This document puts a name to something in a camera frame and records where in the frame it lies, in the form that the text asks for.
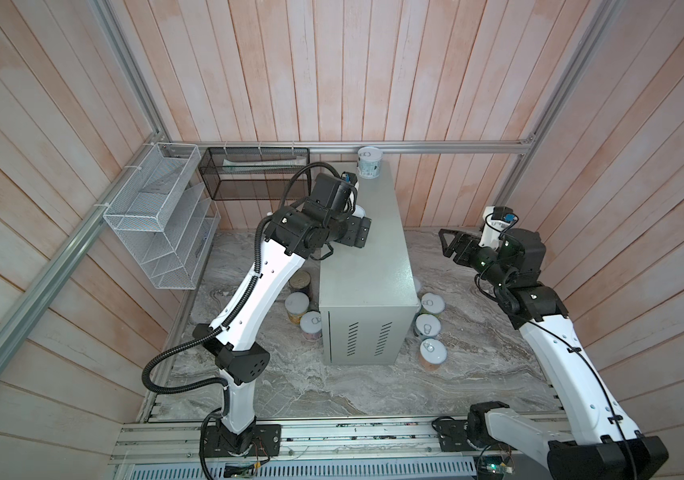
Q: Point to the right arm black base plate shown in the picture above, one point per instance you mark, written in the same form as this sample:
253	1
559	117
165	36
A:
452	435

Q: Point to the grey metal cabinet counter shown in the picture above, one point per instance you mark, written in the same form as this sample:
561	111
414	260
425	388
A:
367	296

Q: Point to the yellow can pull-tab lid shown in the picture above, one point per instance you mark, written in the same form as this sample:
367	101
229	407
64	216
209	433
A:
359	212

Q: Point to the white wire mesh shelf rack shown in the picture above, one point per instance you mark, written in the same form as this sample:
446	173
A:
166	222

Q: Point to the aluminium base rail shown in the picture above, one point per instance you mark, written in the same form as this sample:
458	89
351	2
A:
342	438

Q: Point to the left aluminium frame bar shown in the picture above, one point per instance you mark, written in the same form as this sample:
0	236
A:
27	311

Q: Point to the green white can pull-tab lid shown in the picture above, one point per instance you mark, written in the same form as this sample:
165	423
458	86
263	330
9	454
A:
369	162

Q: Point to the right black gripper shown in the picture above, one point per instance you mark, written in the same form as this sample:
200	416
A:
460	240

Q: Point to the pink can pull-tab lid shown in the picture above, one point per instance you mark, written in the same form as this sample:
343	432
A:
311	325

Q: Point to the right aluminium frame post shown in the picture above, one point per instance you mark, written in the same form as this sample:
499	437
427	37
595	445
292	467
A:
574	39

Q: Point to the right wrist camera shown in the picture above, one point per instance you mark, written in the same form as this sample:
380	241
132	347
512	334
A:
496	221

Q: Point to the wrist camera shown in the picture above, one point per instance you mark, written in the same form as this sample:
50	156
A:
351	178
496	221

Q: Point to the black wire mesh basket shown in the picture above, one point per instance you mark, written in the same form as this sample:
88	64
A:
250	173

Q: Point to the tall can white plastic lid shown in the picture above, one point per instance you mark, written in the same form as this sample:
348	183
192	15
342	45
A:
297	305

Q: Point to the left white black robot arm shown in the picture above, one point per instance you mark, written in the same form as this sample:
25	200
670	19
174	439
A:
284	241

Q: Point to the dark can with brown lid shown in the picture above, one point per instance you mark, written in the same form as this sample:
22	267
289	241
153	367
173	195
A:
301	282

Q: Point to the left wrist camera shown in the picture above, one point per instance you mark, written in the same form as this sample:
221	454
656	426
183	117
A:
351	178

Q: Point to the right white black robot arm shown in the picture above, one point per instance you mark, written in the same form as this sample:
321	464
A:
602	442

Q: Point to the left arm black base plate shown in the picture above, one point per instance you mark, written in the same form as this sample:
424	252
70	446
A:
262	440

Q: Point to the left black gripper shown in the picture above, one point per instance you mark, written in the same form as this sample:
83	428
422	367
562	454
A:
354	235

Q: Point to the orange can pull-tab lid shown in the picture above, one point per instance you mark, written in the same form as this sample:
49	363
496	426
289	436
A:
432	354

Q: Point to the horizontal aluminium frame bar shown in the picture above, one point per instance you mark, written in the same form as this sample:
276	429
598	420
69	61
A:
388	147

